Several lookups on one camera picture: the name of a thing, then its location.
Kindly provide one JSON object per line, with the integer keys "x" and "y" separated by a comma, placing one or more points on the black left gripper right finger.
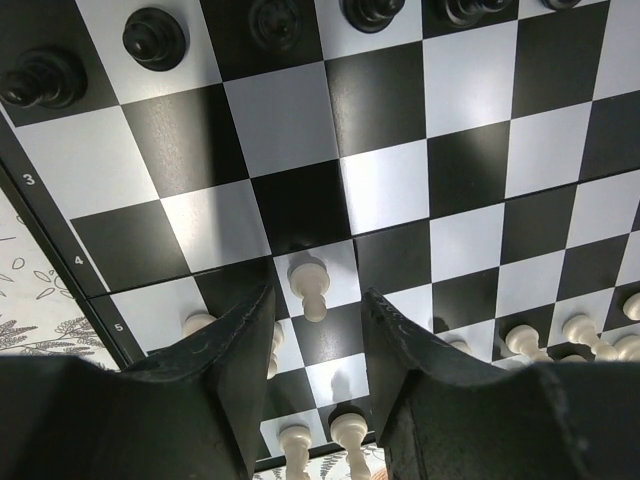
{"x": 439, "y": 413}

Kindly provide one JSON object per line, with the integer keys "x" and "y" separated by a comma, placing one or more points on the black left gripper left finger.
{"x": 190, "y": 411}

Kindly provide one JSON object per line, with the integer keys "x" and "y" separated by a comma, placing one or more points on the white pawn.
{"x": 309, "y": 281}

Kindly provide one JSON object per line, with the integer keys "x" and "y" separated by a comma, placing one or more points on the black and grey chessboard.
{"x": 480, "y": 178}

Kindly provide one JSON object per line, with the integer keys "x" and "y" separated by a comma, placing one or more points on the floral tablecloth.
{"x": 39, "y": 316}

